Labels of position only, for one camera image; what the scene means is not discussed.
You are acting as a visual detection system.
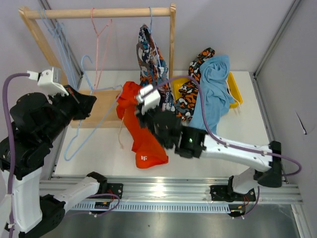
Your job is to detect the teal orange patterned shorts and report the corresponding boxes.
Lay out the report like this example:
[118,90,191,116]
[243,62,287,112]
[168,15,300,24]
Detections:
[136,24,174,111]

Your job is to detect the bright orange shorts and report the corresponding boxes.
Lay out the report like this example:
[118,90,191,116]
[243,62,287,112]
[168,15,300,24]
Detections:
[116,81,169,169]

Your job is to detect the pink wire hanger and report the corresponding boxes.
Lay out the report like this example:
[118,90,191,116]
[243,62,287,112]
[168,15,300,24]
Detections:
[90,7,112,90]

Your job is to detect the blue wire hanger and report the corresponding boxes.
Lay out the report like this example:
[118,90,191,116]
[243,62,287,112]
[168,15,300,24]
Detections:
[63,55,124,162]
[43,8,80,85]
[38,9,77,87]
[148,6,165,70]

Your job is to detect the orange grey camo shorts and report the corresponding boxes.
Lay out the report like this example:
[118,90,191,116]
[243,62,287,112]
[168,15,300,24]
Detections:
[174,47,215,121]

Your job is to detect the light blue mesh shorts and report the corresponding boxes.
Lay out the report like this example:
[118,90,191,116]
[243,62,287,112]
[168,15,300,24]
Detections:
[189,55,234,134]

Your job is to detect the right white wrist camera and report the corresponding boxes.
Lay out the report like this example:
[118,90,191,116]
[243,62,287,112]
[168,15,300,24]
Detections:
[136,84,160,115]

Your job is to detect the slotted cable duct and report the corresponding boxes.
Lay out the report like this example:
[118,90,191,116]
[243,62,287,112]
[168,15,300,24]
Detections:
[71,200,256,213]

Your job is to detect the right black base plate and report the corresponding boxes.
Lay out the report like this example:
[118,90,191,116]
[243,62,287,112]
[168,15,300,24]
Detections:
[210,185,256,203]

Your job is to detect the aluminium mounting rail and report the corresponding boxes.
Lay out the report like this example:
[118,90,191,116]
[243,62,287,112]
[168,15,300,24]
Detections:
[39,175,304,205]

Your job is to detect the yellow plastic tray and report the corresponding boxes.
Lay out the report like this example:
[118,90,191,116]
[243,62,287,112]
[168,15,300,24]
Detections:
[171,72,243,111]

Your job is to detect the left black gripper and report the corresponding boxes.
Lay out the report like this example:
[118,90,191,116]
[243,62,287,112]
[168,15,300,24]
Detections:
[42,83,97,142]

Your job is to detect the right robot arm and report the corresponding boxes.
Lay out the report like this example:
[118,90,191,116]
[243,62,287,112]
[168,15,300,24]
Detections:
[135,104,282,200]

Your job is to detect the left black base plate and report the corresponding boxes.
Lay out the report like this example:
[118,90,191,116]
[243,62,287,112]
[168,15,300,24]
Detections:
[97,183,124,199]

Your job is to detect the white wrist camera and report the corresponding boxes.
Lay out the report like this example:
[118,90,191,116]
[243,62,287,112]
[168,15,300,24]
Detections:
[27,66,69,97]
[136,84,160,115]

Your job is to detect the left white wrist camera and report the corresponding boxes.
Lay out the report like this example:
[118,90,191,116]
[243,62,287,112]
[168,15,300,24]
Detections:
[27,66,69,97]

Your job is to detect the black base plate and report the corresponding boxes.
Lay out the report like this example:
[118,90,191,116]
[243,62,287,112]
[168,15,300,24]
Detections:
[210,185,256,203]
[97,183,124,199]

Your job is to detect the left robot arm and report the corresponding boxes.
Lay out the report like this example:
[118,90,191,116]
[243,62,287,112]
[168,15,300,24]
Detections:
[0,86,107,238]

